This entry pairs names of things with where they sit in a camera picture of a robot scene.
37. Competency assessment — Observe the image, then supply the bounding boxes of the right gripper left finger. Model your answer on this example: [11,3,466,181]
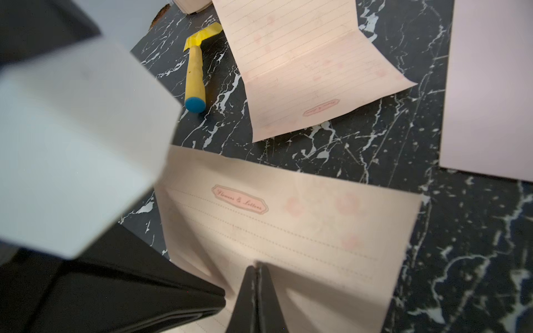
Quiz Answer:
[226,266,256,333]

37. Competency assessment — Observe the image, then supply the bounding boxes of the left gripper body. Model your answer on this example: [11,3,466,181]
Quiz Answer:
[1,224,226,332]

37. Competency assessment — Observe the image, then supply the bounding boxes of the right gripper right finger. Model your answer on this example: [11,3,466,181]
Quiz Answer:
[255,264,289,333]

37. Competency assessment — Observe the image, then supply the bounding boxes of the pink lined letter paper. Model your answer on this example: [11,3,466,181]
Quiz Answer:
[214,0,413,142]

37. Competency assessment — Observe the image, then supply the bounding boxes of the pink envelope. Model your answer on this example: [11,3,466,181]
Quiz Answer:
[439,0,532,181]

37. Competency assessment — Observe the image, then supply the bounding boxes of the yellow toy shovel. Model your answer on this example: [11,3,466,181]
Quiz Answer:
[184,22,223,113]

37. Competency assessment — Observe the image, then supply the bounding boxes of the green plant in terracotta pot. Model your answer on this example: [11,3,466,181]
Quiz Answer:
[172,0,212,15]

